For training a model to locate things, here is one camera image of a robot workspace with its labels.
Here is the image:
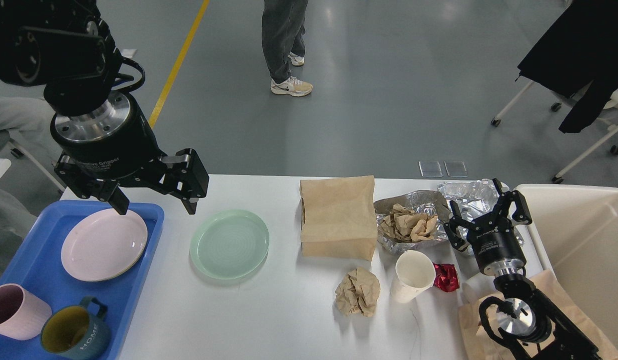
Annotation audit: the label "beige plastic bin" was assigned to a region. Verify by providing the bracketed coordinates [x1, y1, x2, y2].
[517, 184, 618, 349]

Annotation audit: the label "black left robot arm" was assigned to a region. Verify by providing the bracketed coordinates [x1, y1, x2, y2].
[0, 0, 210, 215]

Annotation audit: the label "standing person in jeans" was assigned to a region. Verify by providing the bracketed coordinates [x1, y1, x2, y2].
[261, 0, 313, 97]

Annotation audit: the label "crumpled brown paper ball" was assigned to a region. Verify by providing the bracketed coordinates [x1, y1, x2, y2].
[335, 267, 381, 317]

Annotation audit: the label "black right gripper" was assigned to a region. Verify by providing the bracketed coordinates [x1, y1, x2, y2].
[444, 178, 533, 275]

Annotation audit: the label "red foil wrapper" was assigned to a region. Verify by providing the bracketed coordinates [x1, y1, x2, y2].
[433, 263, 460, 293]

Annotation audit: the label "flat brown paper bag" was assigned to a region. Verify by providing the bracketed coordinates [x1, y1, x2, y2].
[459, 269, 618, 360]

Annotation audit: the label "black jacket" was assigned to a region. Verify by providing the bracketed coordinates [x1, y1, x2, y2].
[518, 0, 618, 133]

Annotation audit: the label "crumpled brown paper in foil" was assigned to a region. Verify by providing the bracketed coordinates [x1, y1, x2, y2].
[379, 203, 438, 243]

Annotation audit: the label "seated person grey trousers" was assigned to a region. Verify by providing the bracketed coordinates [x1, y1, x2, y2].
[0, 96, 62, 239]

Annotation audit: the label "dark teal mug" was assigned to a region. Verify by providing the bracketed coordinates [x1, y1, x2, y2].
[40, 296, 111, 360]

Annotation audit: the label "aluminium foil with paper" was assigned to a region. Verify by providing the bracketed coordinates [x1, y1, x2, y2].
[374, 190, 451, 255]

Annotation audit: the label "pink plate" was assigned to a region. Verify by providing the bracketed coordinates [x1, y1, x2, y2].
[60, 209, 148, 282]

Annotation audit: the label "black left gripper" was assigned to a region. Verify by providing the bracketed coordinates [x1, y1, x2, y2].
[50, 91, 210, 215]

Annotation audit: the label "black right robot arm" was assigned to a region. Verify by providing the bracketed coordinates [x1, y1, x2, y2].
[444, 178, 600, 360]

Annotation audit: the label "crumpled aluminium foil sheet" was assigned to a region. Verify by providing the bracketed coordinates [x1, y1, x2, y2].
[437, 178, 525, 256]

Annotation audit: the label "grey chair with legs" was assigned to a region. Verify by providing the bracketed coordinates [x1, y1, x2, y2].
[0, 130, 65, 195]

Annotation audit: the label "mint green plate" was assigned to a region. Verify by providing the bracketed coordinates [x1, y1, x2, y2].
[188, 209, 270, 280]

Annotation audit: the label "pink ribbed mug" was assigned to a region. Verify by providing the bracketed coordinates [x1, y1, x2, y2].
[0, 284, 51, 341]

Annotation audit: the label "white paper cup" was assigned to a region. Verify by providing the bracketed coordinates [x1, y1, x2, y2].
[390, 250, 435, 304]

